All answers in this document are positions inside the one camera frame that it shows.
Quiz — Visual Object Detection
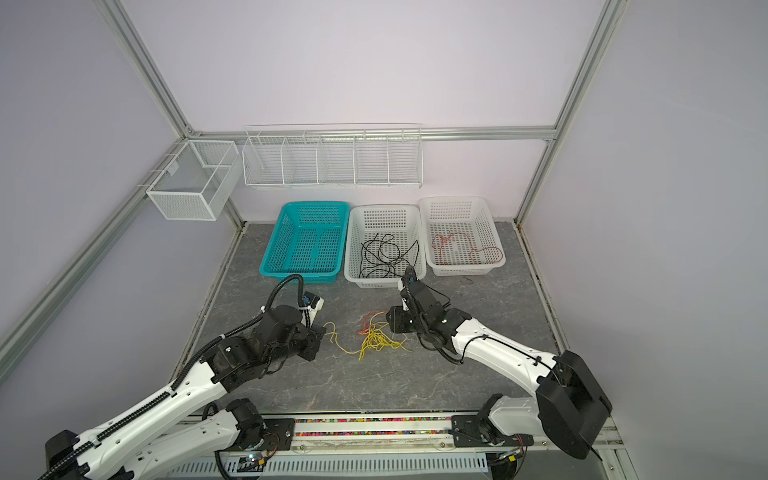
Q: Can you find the white plastic basket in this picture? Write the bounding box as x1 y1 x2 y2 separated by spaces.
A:
344 204 427 289
418 196 506 276

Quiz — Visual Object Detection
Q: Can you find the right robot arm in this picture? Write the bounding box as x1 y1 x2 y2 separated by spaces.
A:
387 282 612 459

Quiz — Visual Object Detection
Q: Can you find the middle white plastic basket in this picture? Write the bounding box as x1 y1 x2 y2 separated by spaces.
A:
344 204 427 289

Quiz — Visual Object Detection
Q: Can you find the white wire wall shelf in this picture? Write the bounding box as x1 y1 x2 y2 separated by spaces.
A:
241 123 424 188

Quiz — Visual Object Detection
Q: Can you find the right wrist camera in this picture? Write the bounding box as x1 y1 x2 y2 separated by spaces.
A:
398 266 422 315

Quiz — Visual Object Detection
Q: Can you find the front aluminium rail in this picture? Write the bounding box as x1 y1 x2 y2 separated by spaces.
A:
149 410 625 460

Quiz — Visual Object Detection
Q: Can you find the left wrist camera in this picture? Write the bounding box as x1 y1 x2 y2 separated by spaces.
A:
299 291 324 328

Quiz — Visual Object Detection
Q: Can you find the cable bundle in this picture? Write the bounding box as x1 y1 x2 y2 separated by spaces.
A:
322 309 412 361

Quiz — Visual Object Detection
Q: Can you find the black cable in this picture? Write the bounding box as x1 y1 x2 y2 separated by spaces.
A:
358 232 421 280

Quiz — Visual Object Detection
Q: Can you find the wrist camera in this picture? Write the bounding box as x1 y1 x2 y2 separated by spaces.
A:
299 291 324 328
398 266 422 315

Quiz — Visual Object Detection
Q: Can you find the red cable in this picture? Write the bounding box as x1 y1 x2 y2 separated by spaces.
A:
430 231 504 266

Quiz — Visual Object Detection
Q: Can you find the white mesh wall box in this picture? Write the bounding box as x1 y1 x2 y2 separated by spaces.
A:
147 140 243 221

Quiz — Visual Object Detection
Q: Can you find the right white plastic basket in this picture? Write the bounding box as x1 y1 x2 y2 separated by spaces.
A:
418 196 506 276

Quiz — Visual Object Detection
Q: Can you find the white slotted cable duct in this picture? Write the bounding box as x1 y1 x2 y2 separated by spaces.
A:
149 452 490 479

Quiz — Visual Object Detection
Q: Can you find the teal plastic basket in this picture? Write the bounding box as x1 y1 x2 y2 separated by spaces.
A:
260 201 351 284

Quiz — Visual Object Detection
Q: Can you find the aluminium cage frame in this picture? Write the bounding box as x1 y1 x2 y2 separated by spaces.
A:
1 1 627 380

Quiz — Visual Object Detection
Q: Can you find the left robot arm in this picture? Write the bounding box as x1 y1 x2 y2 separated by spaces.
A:
42 295 326 479

